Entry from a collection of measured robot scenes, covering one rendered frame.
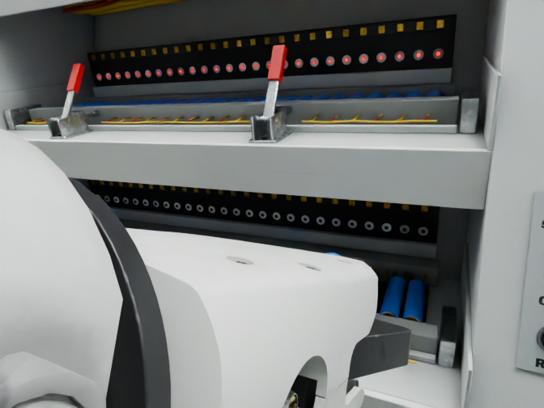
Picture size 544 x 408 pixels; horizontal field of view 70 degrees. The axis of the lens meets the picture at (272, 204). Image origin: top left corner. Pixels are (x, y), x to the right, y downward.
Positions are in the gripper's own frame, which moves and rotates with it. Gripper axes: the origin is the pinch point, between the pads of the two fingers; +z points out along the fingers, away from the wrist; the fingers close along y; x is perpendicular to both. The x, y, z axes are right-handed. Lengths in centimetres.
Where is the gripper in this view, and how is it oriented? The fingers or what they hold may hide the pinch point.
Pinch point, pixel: (295, 301)
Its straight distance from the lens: 21.0
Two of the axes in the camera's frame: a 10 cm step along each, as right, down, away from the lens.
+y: -9.1, -0.9, 4.2
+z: 4.0, 1.4, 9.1
